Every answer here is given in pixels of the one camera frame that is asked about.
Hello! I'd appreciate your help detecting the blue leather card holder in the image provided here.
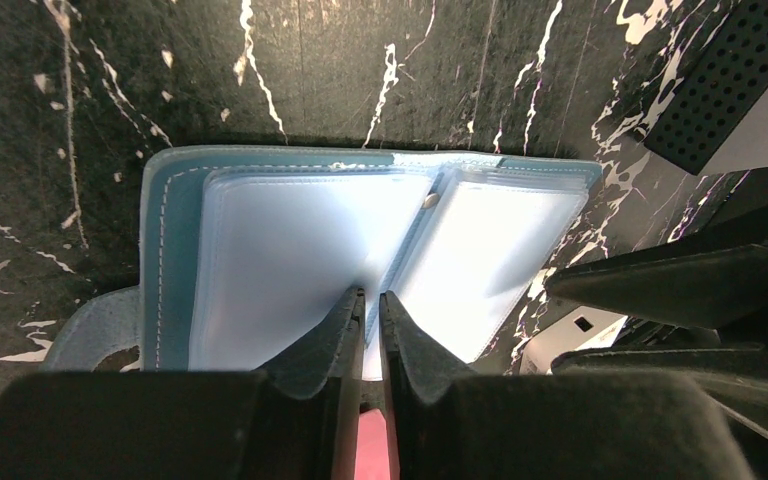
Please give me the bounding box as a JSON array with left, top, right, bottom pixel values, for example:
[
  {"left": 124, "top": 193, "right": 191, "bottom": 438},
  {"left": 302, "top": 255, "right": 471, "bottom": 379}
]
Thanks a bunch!
[{"left": 43, "top": 145, "right": 602, "bottom": 380}]

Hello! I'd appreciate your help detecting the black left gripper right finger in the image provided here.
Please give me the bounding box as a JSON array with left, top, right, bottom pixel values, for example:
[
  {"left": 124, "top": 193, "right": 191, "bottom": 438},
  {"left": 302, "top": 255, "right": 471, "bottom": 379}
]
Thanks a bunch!
[{"left": 379, "top": 292, "right": 753, "bottom": 479}]

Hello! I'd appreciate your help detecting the dark grey perforated box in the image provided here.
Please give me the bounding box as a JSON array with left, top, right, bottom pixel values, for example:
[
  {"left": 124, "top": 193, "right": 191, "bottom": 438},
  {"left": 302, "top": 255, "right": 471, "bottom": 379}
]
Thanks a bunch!
[{"left": 644, "top": 1, "right": 768, "bottom": 175}]

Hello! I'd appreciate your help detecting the white small box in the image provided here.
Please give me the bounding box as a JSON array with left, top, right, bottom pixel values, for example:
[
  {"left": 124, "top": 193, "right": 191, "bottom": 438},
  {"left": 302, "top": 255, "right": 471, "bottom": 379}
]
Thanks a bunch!
[{"left": 519, "top": 306, "right": 628, "bottom": 375}]

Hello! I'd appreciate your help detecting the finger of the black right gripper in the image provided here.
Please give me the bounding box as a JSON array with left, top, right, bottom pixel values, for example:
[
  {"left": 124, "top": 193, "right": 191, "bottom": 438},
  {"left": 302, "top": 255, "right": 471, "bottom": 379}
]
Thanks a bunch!
[
  {"left": 545, "top": 205, "right": 768, "bottom": 329},
  {"left": 550, "top": 344, "right": 768, "bottom": 440}
]

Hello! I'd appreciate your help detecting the pink plastic tray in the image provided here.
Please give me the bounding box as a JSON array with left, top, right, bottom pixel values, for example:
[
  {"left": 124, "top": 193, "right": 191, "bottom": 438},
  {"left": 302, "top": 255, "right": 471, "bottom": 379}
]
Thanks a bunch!
[{"left": 354, "top": 409, "right": 400, "bottom": 480}]

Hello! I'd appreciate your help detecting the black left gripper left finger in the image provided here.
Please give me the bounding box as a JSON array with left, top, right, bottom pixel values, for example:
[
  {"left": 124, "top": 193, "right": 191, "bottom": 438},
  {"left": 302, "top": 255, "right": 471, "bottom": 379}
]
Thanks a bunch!
[{"left": 0, "top": 288, "right": 365, "bottom": 479}]

